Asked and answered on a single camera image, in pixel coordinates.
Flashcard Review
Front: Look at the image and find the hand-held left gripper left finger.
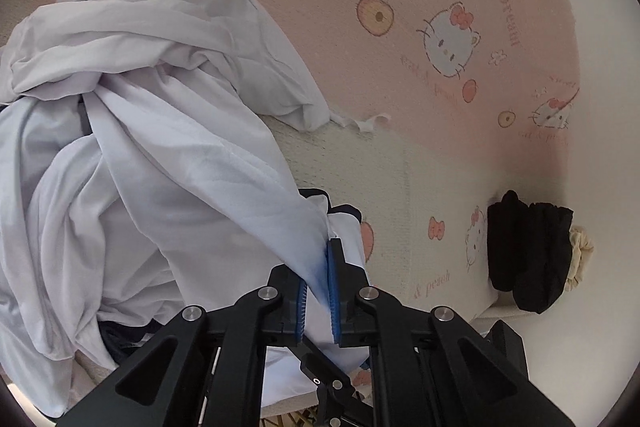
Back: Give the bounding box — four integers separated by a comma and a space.
55, 263, 307, 427

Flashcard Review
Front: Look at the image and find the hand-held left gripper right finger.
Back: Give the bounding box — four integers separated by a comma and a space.
325, 237, 576, 427

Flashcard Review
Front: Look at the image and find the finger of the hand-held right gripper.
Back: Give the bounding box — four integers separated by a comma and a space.
299, 348, 375, 427

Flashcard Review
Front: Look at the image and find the black cloth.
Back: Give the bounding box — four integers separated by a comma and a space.
486, 190, 574, 314

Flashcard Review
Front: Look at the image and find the cream cloth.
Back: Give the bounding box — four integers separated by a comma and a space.
562, 224, 596, 294

